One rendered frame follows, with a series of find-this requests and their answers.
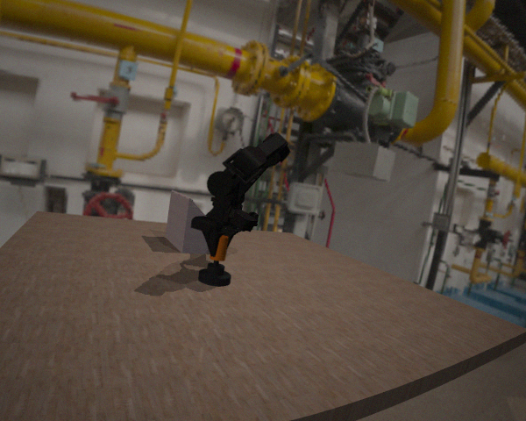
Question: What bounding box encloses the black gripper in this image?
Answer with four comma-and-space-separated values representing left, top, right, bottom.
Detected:
190, 196, 241, 257

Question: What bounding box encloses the dark grey round pedestal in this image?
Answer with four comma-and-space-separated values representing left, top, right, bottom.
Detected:
198, 260, 231, 287

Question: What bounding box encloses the orange cylinder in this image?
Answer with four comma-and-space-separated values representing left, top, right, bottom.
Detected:
210, 235, 228, 261

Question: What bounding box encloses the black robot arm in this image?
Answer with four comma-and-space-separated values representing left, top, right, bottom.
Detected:
207, 132, 290, 232

